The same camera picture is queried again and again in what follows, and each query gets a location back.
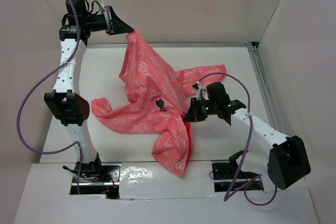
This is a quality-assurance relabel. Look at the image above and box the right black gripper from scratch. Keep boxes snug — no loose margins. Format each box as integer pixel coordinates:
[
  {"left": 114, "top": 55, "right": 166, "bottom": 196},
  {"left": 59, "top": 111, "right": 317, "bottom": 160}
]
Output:
[{"left": 183, "top": 97, "right": 218, "bottom": 122}]

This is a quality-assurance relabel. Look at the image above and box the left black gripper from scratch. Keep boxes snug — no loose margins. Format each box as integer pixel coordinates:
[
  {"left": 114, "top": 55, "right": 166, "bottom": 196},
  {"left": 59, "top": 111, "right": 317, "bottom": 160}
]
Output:
[{"left": 82, "top": 5, "right": 133, "bottom": 36}]

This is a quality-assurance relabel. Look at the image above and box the pink patterned jacket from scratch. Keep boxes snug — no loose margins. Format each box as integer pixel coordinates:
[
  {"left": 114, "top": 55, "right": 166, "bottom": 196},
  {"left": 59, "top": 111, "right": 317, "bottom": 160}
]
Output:
[{"left": 91, "top": 30, "right": 226, "bottom": 177}]

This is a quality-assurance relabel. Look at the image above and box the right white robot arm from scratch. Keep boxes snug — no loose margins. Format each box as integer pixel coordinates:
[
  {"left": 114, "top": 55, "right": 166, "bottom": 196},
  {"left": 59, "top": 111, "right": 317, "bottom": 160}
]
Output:
[{"left": 184, "top": 82, "right": 311, "bottom": 190}]

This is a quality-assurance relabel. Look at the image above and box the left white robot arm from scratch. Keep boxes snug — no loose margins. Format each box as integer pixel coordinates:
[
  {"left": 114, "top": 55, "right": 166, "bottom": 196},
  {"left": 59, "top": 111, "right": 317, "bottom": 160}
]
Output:
[{"left": 44, "top": 0, "right": 133, "bottom": 182}]

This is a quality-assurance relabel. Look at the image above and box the clear shiny tape patch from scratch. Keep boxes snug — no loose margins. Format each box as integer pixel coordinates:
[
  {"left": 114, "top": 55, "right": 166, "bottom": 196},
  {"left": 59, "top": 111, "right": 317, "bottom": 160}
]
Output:
[{"left": 119, "top": 161, "right": 216, "bottom": 200}]

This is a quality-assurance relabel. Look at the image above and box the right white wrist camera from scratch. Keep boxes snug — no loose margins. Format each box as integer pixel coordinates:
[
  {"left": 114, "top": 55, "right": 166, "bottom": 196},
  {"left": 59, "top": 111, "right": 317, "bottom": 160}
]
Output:
[{"left": 193, "top": 81, "right": 208, "bottom": 101}]

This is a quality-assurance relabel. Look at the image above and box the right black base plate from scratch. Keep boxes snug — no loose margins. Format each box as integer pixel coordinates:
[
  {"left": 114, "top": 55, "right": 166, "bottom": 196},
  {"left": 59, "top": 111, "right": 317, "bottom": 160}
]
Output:
[{"left": 209, "top": 151, "right": 257, "bottom": 192}]

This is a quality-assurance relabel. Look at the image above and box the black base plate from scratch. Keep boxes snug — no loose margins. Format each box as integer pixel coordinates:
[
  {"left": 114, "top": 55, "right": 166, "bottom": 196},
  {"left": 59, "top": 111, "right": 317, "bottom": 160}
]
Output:
[
  {"left": 62, "top": 161, "right": 121, "bottom": 199},
  {"left": 209, "top": 151, "right": 257, "bottom": 192}
]

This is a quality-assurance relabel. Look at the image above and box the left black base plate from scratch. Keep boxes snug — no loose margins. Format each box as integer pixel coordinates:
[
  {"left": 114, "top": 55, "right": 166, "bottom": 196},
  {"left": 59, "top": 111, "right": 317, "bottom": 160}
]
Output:
[{"left": 62, "top": 161, "right": 121, "bottom": 199}]

